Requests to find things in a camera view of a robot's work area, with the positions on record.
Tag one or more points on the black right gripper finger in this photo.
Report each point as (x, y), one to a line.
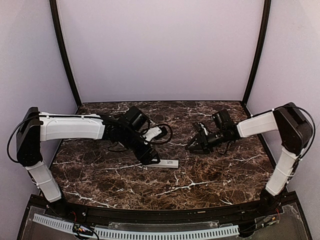
(198, 151)
(192, 144)

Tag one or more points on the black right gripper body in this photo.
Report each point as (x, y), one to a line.
(202, 139)

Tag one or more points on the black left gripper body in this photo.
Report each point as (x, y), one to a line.
(148, 156)

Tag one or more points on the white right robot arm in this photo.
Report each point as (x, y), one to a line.
(297, 131)

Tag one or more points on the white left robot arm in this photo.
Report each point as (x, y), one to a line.
(38, 127)

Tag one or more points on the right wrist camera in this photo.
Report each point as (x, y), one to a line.
(201, 128)

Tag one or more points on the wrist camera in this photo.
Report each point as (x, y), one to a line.
(201, 128)
(155, 133)

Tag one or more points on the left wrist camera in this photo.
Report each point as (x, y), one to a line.
(155, 133)

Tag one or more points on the black front table rail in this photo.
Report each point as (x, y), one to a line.
(239, 213)

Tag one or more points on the grey slotted cable duct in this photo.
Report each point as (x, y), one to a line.
(129, 231)

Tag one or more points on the right black frame post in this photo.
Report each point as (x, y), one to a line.
(258, 50)

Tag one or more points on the black frame post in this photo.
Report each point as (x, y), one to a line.
(258, 50)
(63, 52)

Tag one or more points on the left black frame post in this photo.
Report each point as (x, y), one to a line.
(63, 52)

